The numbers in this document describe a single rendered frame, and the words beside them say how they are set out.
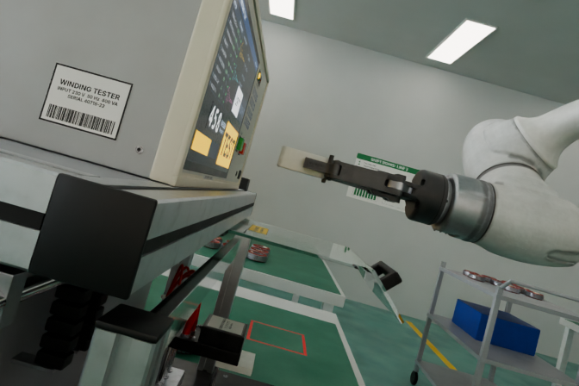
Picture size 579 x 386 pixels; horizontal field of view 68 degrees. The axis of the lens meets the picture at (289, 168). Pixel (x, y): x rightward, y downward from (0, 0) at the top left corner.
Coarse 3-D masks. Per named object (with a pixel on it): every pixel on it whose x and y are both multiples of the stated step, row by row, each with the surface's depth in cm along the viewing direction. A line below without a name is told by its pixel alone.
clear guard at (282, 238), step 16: (240, 224) 69; (256, 224) 76; (272, 240) 59; (288, 240) 64; (304, 240) 71; (320, 240) 79; (320, 256) 58; (336, 256) 62; (352, 256) 68; (368, 272) 64; (384, 288) 58; (384, 304) 67; (400, 320) 58
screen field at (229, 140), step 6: (228, 126) 49; (228, 132) 50; (234, 132) 55; (228, 138) 52; (234, 138) 56; (222, 144) 49; (228, 144) 53; (234, 144) 58; (222, 150) 50; (228, 150) 54; (222, 156) 51; (228, 156) 56; (216, 162) 48; (222, 162) 52; (228, 162) 57
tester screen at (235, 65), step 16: (240, 0) 38; (240, 16) 39; (224, 32) 35; (240, 32) 41; (224, 48) 37; (240, 48) 44; (224, 64) 38; (240, 64) 46; (256, 64) 57; (224, 80) 40; (240, 80) 49; (208, 96) 36; (224, 96) 42; (208, 112) 37; (224, 112) 44; (224, 128) 47; (192, 160) 36; (208, 160) 43
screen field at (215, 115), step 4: (212, 108) 38; (216, 108) 40; (212, 112) 39; (216, 112) 41; (220, 112) 42; (212, 116) 39; (216, 116) 41; (220, 116) 43; (208, 120) 38; (212, 120) 40; (216, 120) 42; (220, 120) 43; (208, 124) 38; (212, 124) 40; (216, 124) 42; (208, 128) 39; (212, 128) 41; (216, 128) 43; (212, 132) 41; (216, 132) 43
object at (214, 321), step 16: (208, 320) 64; (224, 320) 66; (176, 336) 60; (192, 336) 61; (208, 336) 61; (224, 336) 61; (240, 336) 61; (192, 352) 60; (208, 352) 60; (224, 352) 60; (240, 352) 61; (160, 368) 61; (224, 368) 61; (240, 368) 61
